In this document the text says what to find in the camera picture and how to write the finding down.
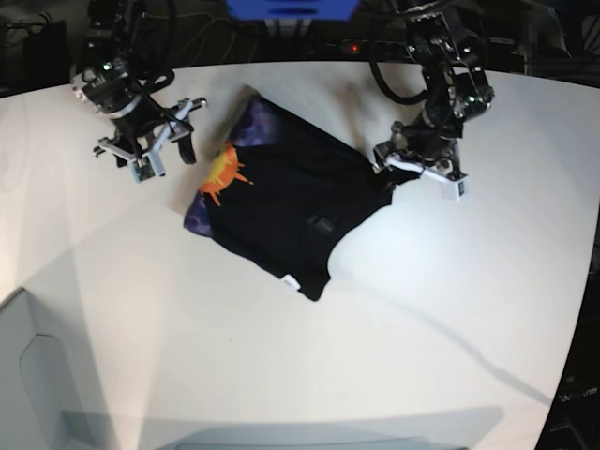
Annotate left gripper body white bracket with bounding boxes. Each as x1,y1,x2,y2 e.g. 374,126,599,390
371,121,470,203

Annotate white bin at table corner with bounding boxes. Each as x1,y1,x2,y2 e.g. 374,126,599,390
0,286,142,450

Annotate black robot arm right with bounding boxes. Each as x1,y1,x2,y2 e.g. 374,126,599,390
71,1,207,183

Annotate black power strip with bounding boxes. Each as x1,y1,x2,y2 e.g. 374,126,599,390
321,40,406,61

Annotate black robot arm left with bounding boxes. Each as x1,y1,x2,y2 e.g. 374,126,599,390
369,1,495,201

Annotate white garment label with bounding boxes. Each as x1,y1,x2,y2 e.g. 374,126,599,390
280,274,302,292

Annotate black T-shirt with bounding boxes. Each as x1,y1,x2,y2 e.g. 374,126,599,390
184,95,393,301

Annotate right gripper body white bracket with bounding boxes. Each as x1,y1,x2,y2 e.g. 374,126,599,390
93,96,208,183

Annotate blue box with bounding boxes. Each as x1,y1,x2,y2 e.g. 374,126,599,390
226,0,360,21

